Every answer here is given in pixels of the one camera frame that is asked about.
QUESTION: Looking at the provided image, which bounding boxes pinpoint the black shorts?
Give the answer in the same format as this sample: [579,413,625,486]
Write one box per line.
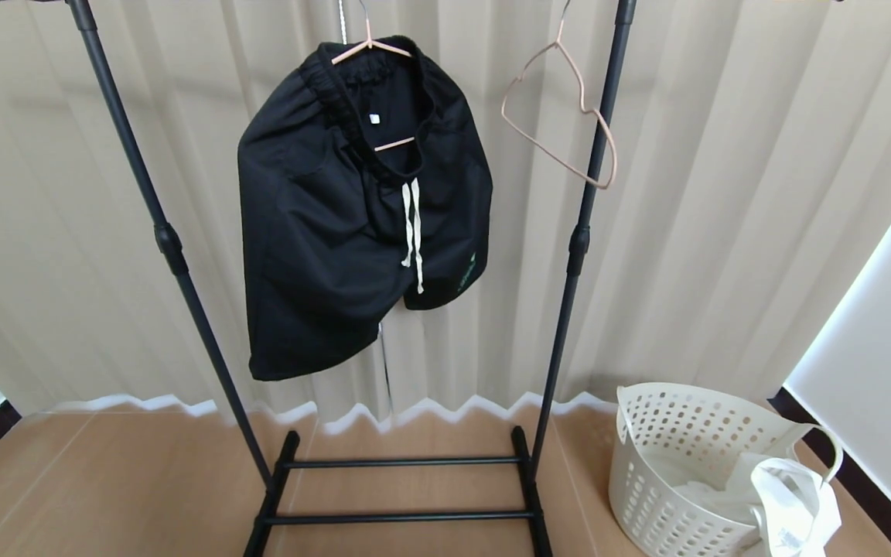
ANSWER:
[237,35,494,381]

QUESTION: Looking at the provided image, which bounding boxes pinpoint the pink clothes hanger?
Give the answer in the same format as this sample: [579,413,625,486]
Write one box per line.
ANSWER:
[501,0,618,190]
[329,0,415,153]

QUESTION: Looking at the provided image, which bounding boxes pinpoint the white printed T-shirt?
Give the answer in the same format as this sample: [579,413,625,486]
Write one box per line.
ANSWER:
[670,455,842,557]

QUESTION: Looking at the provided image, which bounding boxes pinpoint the black clothes rack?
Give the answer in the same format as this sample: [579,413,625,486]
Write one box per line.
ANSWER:
[0,0,845,557]

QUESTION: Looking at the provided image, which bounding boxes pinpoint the white laundry basket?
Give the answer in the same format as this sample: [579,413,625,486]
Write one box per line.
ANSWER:
[608,383,845,557]

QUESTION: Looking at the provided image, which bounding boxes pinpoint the beige curtain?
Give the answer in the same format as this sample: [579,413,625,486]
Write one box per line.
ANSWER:
[0,0,891,434]

